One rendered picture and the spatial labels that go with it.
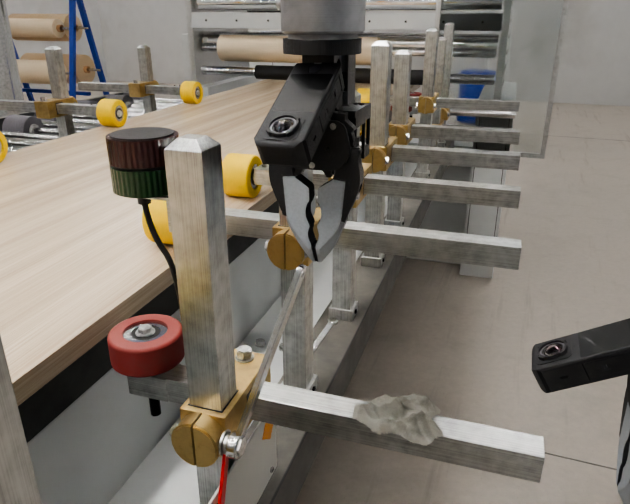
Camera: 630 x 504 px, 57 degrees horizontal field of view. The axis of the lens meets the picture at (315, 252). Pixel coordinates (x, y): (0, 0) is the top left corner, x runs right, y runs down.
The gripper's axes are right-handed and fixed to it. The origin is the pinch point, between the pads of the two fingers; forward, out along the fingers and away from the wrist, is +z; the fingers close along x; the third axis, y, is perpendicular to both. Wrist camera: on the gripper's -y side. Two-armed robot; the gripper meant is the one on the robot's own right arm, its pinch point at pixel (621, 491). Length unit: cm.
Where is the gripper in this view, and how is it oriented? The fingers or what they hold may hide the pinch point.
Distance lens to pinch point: 62.9
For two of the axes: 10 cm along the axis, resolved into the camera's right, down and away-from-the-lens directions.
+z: 0.0, 9.2, 3.9
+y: 9.5, 1.2, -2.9
